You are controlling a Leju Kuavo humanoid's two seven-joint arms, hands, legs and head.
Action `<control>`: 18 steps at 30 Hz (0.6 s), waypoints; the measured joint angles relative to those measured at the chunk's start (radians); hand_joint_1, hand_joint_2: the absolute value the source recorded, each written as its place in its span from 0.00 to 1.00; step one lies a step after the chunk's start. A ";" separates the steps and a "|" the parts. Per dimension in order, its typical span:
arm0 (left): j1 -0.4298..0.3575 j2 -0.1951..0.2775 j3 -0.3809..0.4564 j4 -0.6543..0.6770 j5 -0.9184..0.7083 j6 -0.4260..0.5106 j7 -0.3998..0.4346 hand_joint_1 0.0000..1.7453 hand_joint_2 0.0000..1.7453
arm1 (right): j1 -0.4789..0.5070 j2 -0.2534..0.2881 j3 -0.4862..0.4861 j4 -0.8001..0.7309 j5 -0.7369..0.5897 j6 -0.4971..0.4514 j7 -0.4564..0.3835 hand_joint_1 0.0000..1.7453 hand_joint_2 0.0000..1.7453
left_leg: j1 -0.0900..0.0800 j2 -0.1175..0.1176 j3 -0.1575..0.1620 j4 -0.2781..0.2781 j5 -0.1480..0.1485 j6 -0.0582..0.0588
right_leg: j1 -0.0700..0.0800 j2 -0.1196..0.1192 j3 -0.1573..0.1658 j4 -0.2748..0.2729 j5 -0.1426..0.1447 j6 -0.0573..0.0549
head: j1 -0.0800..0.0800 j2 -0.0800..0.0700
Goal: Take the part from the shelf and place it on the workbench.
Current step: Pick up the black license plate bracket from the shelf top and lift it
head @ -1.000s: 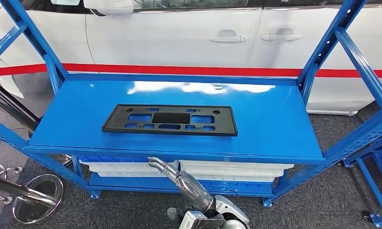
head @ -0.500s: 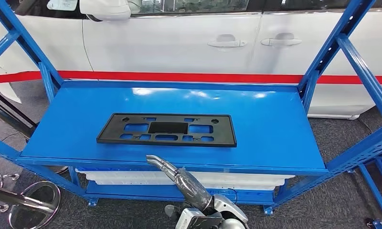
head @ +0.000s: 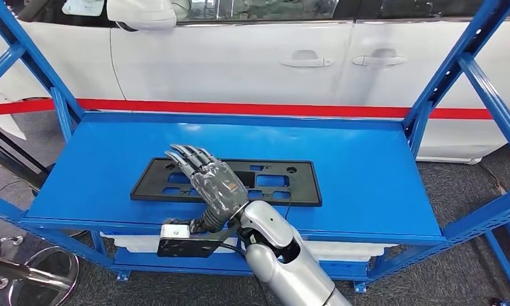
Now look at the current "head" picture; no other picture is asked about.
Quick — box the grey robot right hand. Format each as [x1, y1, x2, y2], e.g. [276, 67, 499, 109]
[164, 144, 250, 215]

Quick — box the black plastic frame part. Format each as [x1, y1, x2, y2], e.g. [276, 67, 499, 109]
[129, 157, 323, 207]

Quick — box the blue metal shelf rack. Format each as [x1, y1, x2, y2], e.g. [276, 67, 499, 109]
[0, 0, 510, 306]

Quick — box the white car with red stripe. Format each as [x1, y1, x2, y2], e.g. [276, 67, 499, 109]
[0, 0, 510, 166]

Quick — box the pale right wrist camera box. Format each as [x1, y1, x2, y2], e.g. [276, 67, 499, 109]
[157, 224, 222, 258]

